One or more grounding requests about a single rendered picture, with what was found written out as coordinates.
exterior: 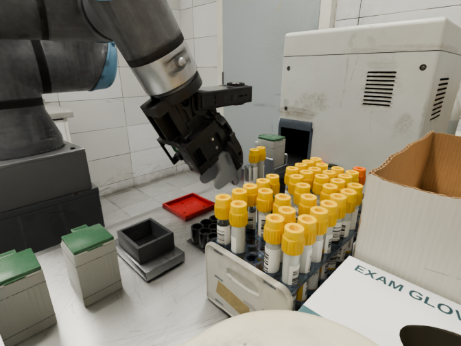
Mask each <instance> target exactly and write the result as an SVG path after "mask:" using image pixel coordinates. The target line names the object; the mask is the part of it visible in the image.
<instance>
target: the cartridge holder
mask: <svg viewBox="0 0 461 346"><path fill-rule="evenodd" d="M117 236H118V238H117V239H116V240H115V246H116V250H117V253H118V254H119V255H120V256H121V257H122V258H123V259H124V260H125V261H127V263H129V265H131V267H133V269H135V271H136V272H138V274H140V276H142V278H144V280H146V281H149V280H151V279H153V278H154V277H156V276H158V275H160V274H161V273H163V272H165V271H166V270H169V269H170V268H172V267H174V266H175V265H177V264H179V263H181V262H183V261H185V252H184V251H182V250H180V249H179V248H178V247H177V246H175V244H174V232H172V231H170V230H169V229H168V228H166V227H164V226H163V225H161V224H160V223H158V222H157V221H155V220H154V219H152V218H148V219H146V220H143V221H141V222H138V223H136V224H133V225H131V226H129V227H126V228H124V229H120V230H118V231H117Z"/></svg>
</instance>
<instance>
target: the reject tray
mask: <svg viewBox="0 0 461 346"><path fill-rule="evenodd" d="M214 205H215V203H214V202H213V201H210V200H208V199H206V198H204V197H202V196H199V195H197V194H195V193H193V192H192V193H190V194H187V195H184V196H181V197H179V198H176V199H173V200H170V201H168V202H166V203H163V208H164V209H166V210H168V211H170V212H172V213H173V214H175V215H176V216H178V217H179V218H182V219H183V220H185V221H187V220H189V219H192V218H194V217H196V216H199V215H200V214H203V213H205V212H207V211H210V210H212V209H214Z"/></svg>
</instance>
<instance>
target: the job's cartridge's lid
mask: <svg viewBox="0 0 461 346"><path fill-rule="evenodd" d="M259 136H260V137H258V139H263V140H267V141H273V142H274V141H281V140H283V139H285V137H284V136H280V135H273V134H268V135H265V134H262V135H259Z"/></svg>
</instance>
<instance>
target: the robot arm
mask: <svg viewBox="0 0 461 346"><path fill-rule="evenodd" d="M115 45H116V46H117V48H118V49H119V51H120V52H121V54H122V56H123V57H124V59H125V60H126V62H127V63H128V65H129V68H130V69H131V70H132V72H133V74H134V75H135V77H136V79H137V80H138V81H139V83H140V85H141V86H142V88H143V90H144V91H145V93H146V94H147V95H149V96H150V97H151V98H150V99H149V100H148V101H146V102H145V103H144V104H142V105H141V106H140V108H141V110H142V111H143V112H144V114H145V116H146V117H147V118H148V120H149V121H150V123H151V125H152V126H153V128H154V129H155V131H156V132H157V134H158V135H159V138H158V139H157V142H159V144H160V145H161V147H162V149H163V150H164V151H165V153H166V155H167V156H168V157H169V159H170V161H171V162H172V163H173V164H174V165H175V164H176V163H177V162H178V161H179V160H181V161H182V160H183V161H184V162H185V163H186V164H187V165H188V166H189V168H190V170H191V171H193V172H196V173H199V174H200V181H201V182H202V183H204V184H205V183H208V182H210V181H212V180H213V179H215V181H214V186H215V188H216V189H222V188H223V187H224V186H225V185H227V184H228V183H231V184H233V185H235V186H236V185H237V184H238V182H239V181H240V178H241V173H242V165H243V151H242V149H241V145H240V143H239V142H238V140H237V138H236V136H235V133H234V132H233V131H232V128H231V127H230V125H229V124H228V122H227V120H226V119H225V118H224V117H223V116H222V115H220V113H218V112H217V110H216V108H220V107H225V106H232V105H234V106H237V105H242V104H244V103H247V102H251V101H252V86H248V85H245V83H243V82H228V83H227V84H225V85H218V86H206V87H201V86H202V79H201V77H200V74H199V73H198V71H197V68H198V67H197V65H196V63H195V61H194V59H193V56H192V55H191V52H190V50H189V48H188V46H187V43H186V41H185V39H184V36H183V35H182V32H181V30H180V28H179V26H178V23H177V21H176V19H175V17H174V14H173V12H172V10H171V8H170V6H169V4H168V2H167V0H0V161H5V160H10V159H20V158H23V157H30V156H34V155H37V154H43V153H46V152H51V151H53V150H57V149H58V148H61V147H63V146H64V139H63V136H62V133H61V132H60V131H59V129H58V127H57V126H56V125H55V123H54V121H53V119H52V118H51V117H50V115H49V113H48V112H47V111H46V109H45V105H44V102H43V98H42V94H47V93H66V92H76V91H94V90H100V89H107V88H109V87H110V86H111V85H112V84H113V82H114V81H115V78H116V75H117V49H116V48H115ZM165 144H167V145H169V146H171V147H172V148H173V150H174V152H176V153H175V154H174V156H173V157H171V155H170V154H169V153H168V151H167V149H166V148H165V146H164V145H165Z"/></svg>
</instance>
